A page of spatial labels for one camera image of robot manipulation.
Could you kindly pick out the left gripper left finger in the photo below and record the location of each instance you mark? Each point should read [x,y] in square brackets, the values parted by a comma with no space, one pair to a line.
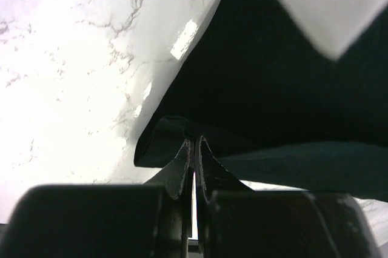
[171,181]

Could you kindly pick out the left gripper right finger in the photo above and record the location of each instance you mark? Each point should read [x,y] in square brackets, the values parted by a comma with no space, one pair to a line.
[214,182]

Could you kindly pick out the black t-shirt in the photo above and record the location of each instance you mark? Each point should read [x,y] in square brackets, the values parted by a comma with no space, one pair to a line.
[273,110]

